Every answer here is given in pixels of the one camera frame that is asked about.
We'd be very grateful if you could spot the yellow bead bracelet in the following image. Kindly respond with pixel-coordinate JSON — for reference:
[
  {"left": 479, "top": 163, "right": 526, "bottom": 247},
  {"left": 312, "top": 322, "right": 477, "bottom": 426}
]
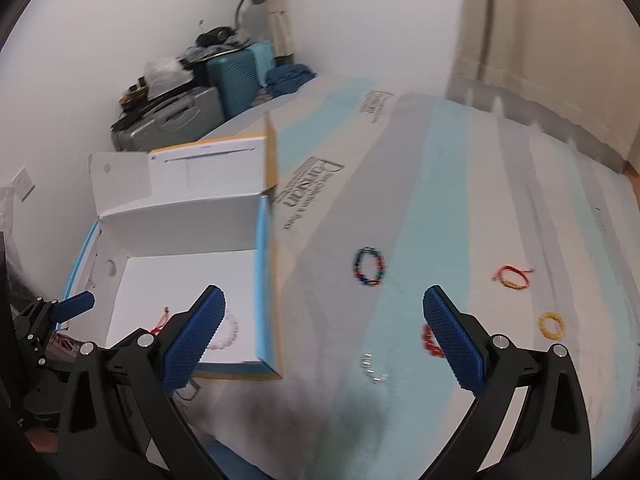
[{"left": 537, "top": 312, "right": 567, "bottom": 339}]

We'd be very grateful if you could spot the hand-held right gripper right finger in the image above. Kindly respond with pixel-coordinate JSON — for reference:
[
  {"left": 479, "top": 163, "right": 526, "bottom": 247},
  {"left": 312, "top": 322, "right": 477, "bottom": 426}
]
[{"left": 422, "top": 285, "right": 594, "bottom": 480}]

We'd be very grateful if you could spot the red bead bracelet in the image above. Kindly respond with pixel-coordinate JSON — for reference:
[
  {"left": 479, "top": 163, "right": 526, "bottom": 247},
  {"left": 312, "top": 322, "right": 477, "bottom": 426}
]
[{"left": 421, "top": 324, "right": 446, "bottom": 358}]

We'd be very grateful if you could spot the clear plastic bag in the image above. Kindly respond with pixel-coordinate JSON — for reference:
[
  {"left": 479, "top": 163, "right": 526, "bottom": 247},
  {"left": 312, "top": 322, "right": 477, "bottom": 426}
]
[{"left": 144, "top": 56, "right": 194, "bottom": 96}]

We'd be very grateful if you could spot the white cardboard box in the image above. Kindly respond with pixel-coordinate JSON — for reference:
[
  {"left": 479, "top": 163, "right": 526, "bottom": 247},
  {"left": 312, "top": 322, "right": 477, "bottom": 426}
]
[{"left": 62, "top": 110, "right": 284, "bottom": 381}]

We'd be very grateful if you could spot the thin red string bracelet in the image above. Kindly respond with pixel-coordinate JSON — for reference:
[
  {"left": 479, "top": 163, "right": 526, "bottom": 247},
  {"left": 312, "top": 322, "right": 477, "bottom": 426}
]
[{"left": 151, "top": 307, "right": 173, "bottom": 335}]

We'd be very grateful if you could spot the cream narrow curtain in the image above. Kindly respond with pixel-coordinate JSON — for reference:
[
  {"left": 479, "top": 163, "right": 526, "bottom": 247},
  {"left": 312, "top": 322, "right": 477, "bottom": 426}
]
[{"left": 237, "top": 0, "right": 297, "bottom": 61}]

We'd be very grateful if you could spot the white bead bracelet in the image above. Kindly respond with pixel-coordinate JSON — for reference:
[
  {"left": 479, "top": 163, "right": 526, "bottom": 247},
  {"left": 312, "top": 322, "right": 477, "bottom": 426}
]
[{"left": 206, "top": 312, "right": 242, "bottom": 352}]

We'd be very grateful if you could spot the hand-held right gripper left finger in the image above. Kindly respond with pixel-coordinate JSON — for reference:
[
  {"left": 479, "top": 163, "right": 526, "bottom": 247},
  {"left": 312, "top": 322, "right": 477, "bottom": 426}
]
[{"left": 59, "top": 285, "right": 226, "bottom": 480}]

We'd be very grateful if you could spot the black bag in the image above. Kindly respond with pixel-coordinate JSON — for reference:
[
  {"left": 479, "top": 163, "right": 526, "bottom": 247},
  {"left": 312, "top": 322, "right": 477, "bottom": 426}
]
[{"left": 181, "top": 26, "right": 251, "bottom": 65}]

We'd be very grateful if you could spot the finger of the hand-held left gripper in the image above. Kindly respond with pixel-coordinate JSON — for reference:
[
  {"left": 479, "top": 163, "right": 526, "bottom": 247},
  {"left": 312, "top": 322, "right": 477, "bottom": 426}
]
[{"left": 50, "top": 291, "right": 96, "bottom": 324}]

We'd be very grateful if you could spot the white wall socket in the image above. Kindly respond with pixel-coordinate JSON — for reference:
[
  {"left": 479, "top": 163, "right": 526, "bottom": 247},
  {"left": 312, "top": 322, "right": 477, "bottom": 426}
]
[{"left": 9, "top": 165, "right": 36, "bottom": 202}]

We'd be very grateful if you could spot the red string bracelet gold tube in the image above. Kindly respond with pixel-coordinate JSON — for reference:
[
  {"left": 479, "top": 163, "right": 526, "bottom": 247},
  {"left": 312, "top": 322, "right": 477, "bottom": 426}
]
[{"left": 492, "top": 265, "right": 536, "bottom": 291}]

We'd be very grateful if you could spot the person's blue trouser leg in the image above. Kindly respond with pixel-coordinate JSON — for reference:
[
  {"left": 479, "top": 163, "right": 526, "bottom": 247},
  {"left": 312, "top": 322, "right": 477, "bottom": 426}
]
[{"left": 204, "top": 440, "right": 273, "bottom": 480}]

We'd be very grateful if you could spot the brown bead bracelet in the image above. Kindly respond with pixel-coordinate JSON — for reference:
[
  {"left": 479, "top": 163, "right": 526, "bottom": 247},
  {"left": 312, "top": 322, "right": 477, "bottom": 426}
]
[{"left": 360, "top": 353, "right": 390, "bottom": 385}]

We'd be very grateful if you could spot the teal suitcase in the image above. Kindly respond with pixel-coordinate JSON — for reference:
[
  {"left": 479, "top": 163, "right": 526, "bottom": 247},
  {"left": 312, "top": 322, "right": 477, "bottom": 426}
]
[{"left": 206, "top": 41, "right": 276, "bottom": 118}]

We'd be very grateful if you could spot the multicolour bead bracelet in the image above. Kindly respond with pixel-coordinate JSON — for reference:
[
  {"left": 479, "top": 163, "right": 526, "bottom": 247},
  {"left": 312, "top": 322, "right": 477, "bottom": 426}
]
[{"left": 353, "top": 247, "right": 387, "bottom": 288}]

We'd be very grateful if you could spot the grey suitcase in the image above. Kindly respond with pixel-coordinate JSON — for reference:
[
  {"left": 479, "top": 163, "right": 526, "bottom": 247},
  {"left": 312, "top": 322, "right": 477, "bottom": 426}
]
[{"left": 111, "top": 86, "right": 224, "bottom": 152}]

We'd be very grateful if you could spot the blue crumpled cloth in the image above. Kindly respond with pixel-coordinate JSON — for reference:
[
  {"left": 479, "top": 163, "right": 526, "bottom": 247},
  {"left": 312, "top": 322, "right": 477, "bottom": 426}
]
[{"left": 265, "top": 63, "right": 317, "bottom": 97}]

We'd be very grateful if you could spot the beige curtain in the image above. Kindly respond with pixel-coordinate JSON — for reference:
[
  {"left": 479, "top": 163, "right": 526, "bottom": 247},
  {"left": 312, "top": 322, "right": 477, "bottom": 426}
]
[{"left": 447, "top": 0, "right": 640, "bottom": 166}]

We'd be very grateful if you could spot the pile of dark items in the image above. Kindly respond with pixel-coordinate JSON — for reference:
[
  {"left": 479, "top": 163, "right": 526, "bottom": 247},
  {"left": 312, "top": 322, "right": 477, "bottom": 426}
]
[{"left": 119, "top": 76, "right": 152, "bottom": 113}]

